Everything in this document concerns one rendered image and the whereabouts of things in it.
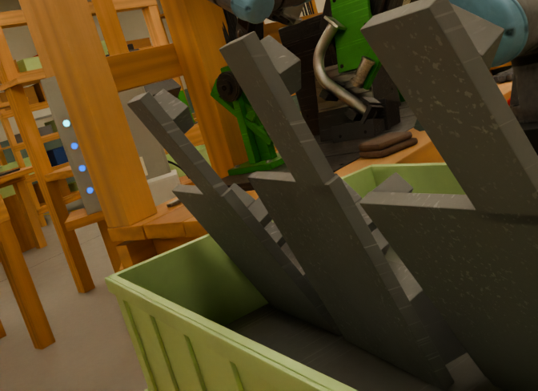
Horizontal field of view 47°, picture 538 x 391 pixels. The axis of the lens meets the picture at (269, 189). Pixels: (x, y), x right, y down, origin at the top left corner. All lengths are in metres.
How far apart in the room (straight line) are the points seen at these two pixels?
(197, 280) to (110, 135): 0.75
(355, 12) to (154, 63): 0.55
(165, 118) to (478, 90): 0.35
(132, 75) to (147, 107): 1.09
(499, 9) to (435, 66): 0.58
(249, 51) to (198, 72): 1.29
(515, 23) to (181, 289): 0.54
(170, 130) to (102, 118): 0.90
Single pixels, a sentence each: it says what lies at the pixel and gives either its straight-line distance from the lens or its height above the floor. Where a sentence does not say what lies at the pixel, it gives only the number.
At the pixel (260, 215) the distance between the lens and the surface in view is 0.62.
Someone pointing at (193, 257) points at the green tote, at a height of 0.94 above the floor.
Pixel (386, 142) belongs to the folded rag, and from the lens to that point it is 1.28.
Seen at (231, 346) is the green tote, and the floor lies 0.96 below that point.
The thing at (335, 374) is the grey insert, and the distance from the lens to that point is 0.60.
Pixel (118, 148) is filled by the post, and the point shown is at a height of 1.06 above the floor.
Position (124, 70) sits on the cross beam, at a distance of 1.64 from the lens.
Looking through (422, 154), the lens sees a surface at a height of 0.88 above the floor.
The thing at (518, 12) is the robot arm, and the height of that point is 1.11.
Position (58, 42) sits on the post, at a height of 1.32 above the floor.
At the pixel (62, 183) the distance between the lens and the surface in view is 9.03.
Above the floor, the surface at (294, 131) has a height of 1.09.
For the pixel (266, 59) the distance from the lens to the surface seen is 0.43.
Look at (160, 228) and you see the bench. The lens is 1.39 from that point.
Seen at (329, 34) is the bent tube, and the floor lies 1.18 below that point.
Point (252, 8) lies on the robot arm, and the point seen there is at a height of 1.25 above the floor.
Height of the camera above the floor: 1.13
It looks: 10 degrees down
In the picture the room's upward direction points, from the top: 16 degrees counter-clockwise
